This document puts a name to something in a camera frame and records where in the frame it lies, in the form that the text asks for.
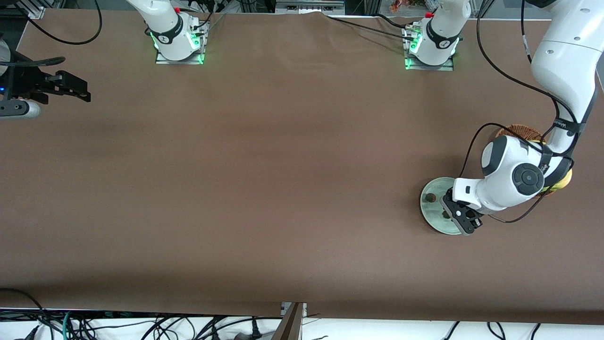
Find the pale green round plate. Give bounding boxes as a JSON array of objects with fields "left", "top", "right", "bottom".
[{"left": 420, "top": 177, "right": 465, "bottom": 235}]

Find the brown wicker basket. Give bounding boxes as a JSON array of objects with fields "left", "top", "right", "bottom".
[{"left": 495, "top": 124, "right": 548, "bottom": 142}]

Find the large yellow banana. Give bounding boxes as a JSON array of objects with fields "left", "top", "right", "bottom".
[{"left": 543, "top": 166, "right": 573, "bottom": 195}]

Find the brown table cover sheet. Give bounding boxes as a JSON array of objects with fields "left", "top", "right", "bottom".
[{"left": 0, "top": 8, "right": 604, "bottom": 326}]

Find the orange red background object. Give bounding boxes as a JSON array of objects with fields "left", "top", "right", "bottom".
[{"left": 389, "top": 0, "right": 428, "bottom": 14}]

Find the grey power strip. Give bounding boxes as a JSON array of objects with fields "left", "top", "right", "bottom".
[{"left": 275, "top": 0, "right": 346, "bottom": 15}]

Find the aluminium frame extrusion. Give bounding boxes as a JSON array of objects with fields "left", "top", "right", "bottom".
[{"left": 19, "top": 0, "right": 45, "bottom": 19}]

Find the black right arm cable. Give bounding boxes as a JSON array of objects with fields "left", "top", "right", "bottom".
[{"left": 17, "top": 0, "right": 103, "bottom": 67}]

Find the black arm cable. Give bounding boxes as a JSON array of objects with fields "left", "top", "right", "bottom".
[
  {"left": 17, "top": 0, "right": 103, "bottom": 67},
  {"left": 459, "top": 0, "right": 579, "bottom": 223}
]

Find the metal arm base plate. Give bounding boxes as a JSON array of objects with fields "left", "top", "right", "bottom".
[
  {"left": 155, "top": 50, "right": 205, "bottom": 65},
  {"left": 405, "top": 57, "right": 454, "bottom": 71}
]

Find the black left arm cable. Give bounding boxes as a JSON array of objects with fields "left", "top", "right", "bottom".
[{"left": 459, "top": 0, "right": 579, "bottom": 223}]

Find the black looped cable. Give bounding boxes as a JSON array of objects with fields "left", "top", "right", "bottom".
[{"left": 0, "top": 287, "right": 50, "bottom": 340}]

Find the thin black cable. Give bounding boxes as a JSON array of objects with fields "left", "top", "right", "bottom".
[{"left": 327, "top": 16, "right": 416, "bottom": 41}]

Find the metal frame post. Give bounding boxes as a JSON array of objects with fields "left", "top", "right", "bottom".
[{"left": 271, "top": 302, "right": 307, "bottom": 340}]

